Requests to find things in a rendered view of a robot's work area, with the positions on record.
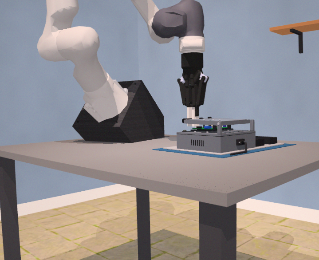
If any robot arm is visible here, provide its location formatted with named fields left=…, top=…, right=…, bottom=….
left=37, top=0, right=205, bottom=122

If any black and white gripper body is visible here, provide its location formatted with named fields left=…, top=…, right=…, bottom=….
left=181, top=52, right=203, bottom=85

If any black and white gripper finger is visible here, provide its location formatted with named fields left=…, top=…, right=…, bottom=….
left=190, top=72, right=209, bottom=119
left=177, top=75, right=193, bottom=118

